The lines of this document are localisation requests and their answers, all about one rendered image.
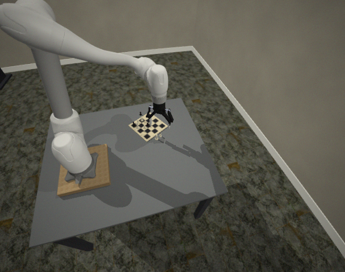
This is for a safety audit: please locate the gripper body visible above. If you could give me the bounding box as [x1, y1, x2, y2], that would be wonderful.
[153, 103, 166, 114]

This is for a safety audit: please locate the black and cream chessboard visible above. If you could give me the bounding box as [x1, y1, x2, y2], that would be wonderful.
[129, 114, 168, 142]

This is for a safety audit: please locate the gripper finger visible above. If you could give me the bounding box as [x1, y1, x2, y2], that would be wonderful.
[160, 109, 174, 129]
[146, 105, 158, 126]

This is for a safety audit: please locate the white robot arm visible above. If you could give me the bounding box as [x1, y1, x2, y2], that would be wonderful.
[0, 0, 168, 185]

